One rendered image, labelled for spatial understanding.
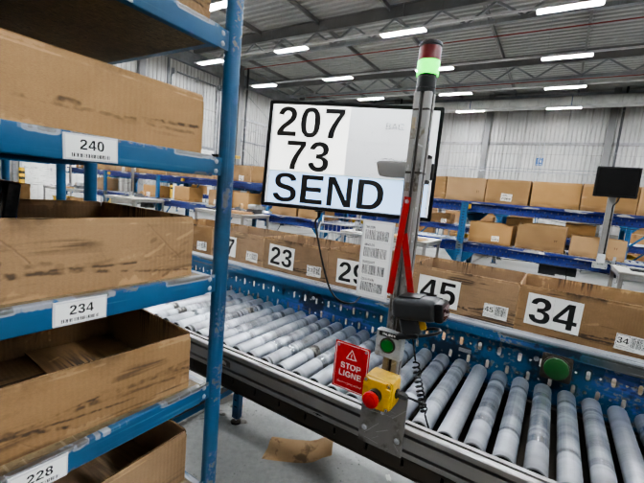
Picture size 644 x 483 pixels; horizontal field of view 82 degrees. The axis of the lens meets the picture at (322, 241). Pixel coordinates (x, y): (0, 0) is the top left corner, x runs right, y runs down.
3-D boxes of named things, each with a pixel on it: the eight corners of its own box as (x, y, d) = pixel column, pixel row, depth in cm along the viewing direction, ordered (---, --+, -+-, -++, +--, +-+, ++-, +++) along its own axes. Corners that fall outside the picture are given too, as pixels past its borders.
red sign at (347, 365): (332, 383, 101) (335, 339, 100) (333, 382, 102) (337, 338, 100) (386, 406, 93) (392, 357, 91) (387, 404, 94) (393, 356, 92)
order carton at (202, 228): (167, 245, 234) (169, 218, 232) (204, 242, 259) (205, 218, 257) (211, 256, 214) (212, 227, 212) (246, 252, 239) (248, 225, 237)
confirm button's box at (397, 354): (373, 355, 92) (376, 328, 91) (378, 351, 95) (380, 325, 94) (399, 363, 89) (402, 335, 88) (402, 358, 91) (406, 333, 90)
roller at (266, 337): (229, 362, 129) (225, 349, 129) (312, 325, 172) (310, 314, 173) (239, 359, 126) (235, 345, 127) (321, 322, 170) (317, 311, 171)
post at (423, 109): (356, 439, 99) (396, 91, 87) (365, 429, 103) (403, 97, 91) (400, 459, 92) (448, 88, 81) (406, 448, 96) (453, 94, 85)
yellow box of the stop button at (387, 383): (356, 405, 89) (360, 378, 88) (372, 391, 96) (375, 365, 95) (416, 431, 81) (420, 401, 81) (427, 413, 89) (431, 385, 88)
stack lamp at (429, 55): (413, 73, 85) (416, 45, 84) (420, 80, 89) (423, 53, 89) (435, 71, 83) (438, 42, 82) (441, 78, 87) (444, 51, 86)
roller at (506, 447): (488, 473, 85) (491, 453, 84) (512, 385, 129) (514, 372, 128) (512, 484, 83) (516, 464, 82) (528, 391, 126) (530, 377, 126)
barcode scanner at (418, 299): (443, 349, 80) (443, 300, 79) (390, 340, 86) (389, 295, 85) (450, 340, 85) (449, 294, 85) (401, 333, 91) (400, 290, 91)
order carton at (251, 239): (210, 256, 214) (212, 227, 212) (246, 252, 239) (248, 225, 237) (262, 268, 194) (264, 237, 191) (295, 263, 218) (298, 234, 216)
